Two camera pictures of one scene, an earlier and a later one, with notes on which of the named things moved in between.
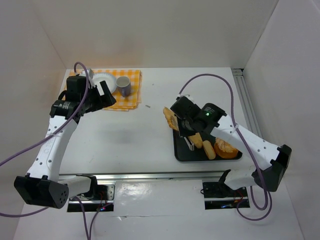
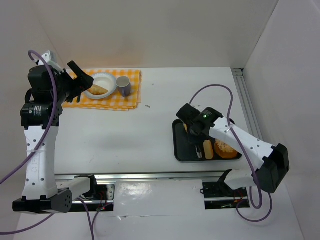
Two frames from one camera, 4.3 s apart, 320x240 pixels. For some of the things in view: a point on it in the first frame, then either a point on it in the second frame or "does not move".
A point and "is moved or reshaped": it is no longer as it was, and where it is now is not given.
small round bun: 209,150 does not move
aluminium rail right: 245,101 does not move
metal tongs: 189,143 -> 199,154
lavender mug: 123,84 does not move
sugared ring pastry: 222,149 does not move
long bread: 171,118 is moved or reshaped
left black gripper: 99,96 -> 74,83
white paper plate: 110,80 does not move
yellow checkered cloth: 128,103 does not move
